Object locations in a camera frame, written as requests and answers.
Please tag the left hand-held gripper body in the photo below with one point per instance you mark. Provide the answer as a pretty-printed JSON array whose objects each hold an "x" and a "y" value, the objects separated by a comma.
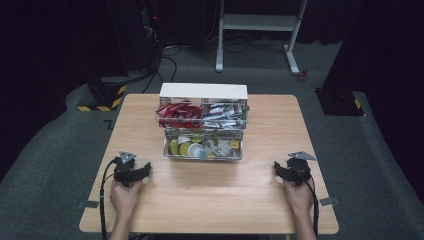
[{"x": 126, "y": 166}]

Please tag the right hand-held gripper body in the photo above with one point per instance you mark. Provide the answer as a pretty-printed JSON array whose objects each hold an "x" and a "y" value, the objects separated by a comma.
[{"x": 299, "y": 169}]

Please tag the clear organizer with white top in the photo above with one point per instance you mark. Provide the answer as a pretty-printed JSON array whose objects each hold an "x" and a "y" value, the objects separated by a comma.
[{"x": 203, "y": 91}]

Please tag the person's right hand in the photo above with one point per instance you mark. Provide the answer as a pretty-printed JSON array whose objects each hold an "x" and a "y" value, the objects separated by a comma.
[{"x": 299, "y": 196}]

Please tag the person's left hand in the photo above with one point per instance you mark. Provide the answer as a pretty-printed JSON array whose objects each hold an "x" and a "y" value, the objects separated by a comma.
[{"x": 124, "y": 199}]

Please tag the grey tape piece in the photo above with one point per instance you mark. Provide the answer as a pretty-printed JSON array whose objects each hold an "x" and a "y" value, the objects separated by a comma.
[
  {"x": 330, "y": 201},
  {"x": 88, "y": 204}
]

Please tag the pile of green white capsules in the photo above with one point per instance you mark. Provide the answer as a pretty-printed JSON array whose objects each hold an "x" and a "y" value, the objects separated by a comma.
[{"x": 185, "y": 148}]

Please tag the pile of grey capsules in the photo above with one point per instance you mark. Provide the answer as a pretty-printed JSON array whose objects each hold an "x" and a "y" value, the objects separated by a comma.
[{"x": 221, "y": 147}]

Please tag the pile of red packets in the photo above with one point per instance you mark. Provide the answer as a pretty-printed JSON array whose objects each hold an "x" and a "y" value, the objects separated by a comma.
[{"x": 180, "y": 115}]

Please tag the pile of silver packets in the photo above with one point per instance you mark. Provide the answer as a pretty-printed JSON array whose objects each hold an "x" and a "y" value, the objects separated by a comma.
[{"x": 223, "y": 116}]

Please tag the black stand with striped base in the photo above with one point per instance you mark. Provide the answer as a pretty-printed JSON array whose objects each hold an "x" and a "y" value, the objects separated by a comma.
[
  {"x": 340, "y": 100},
  {"x": 106, "y": 90}
]

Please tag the small red floor object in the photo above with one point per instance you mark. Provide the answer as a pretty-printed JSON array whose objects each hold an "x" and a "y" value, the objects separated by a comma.
[{"x": 303, "y": 76}]

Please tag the dark equipment rack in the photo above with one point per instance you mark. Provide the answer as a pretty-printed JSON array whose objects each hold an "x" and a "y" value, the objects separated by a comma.
[{"x": 151, "y": 33}]

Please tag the white metal stand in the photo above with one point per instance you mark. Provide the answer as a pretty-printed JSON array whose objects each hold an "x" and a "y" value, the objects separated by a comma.
[{"x": 256, "y": 22}]

